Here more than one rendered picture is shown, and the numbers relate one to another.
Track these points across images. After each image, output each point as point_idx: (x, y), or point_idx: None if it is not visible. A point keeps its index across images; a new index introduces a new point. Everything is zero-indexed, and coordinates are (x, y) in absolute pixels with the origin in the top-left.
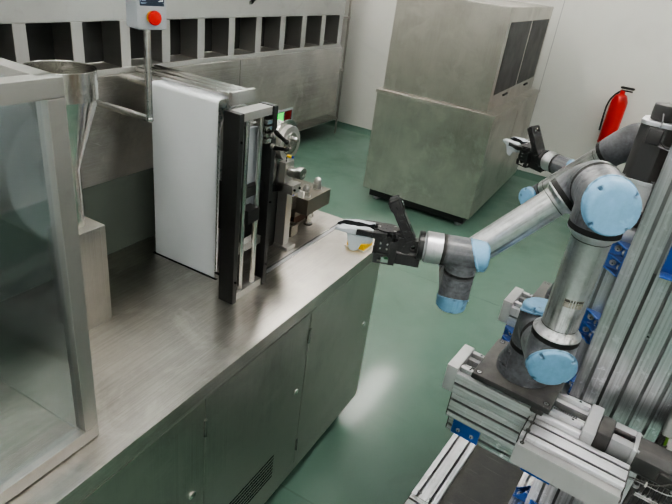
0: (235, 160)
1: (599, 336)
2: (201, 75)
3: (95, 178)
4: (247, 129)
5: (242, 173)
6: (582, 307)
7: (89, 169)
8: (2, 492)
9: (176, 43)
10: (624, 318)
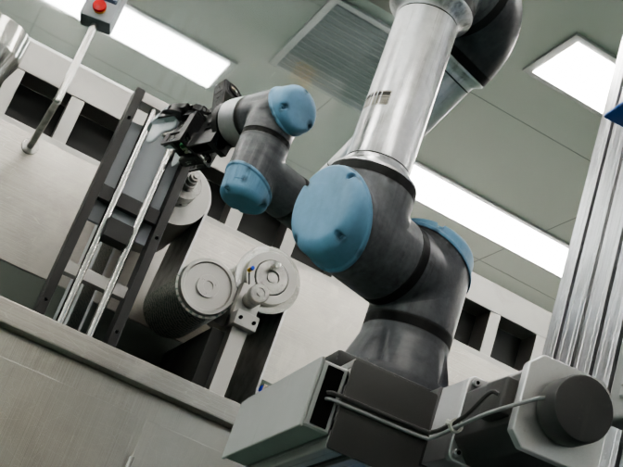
0: (114, 136)
1: (555, 321)
2: (222, 244)
3: (11, 254)
4: (148, 118)
5: (123, 168)
6: (389, 101)
7: (9, 238)
8: None
9: (212, 216)
10: (588, 253)
